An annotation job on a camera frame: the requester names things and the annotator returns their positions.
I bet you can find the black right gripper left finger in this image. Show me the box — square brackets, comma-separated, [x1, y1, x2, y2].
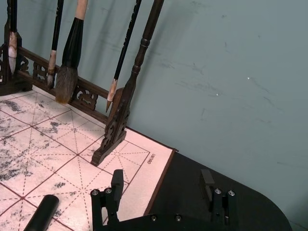
[90, 169, 125, 231]

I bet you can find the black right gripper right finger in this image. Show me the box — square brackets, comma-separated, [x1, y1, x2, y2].
[198, 169, 239, 224]

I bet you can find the black table cloth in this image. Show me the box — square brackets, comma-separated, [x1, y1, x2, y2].
[143, 150, 293, 231]

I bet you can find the pink grid calligraphy practice mat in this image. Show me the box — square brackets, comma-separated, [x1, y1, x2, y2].
[0, 85, 176, 231]

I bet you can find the black cylinder rod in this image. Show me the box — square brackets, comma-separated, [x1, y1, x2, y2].
[23, 194, 60, 231]

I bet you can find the thin black brush, brown tip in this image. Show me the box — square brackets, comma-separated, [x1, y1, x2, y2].
[105, 0, 143, 114]

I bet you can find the carved dark wooden brush rack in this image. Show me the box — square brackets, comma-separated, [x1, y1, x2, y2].
[0, 0, 166, 167]

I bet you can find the large brush with bushy bristles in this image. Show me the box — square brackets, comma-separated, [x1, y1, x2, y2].
[54, 0, 89, 105]

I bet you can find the thin black brush, grey tip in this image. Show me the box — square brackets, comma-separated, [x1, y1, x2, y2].
[47, 0, 65, 90]

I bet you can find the black-handled brush with white tip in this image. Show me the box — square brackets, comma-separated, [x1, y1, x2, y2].
[8, 0, 19, 76]

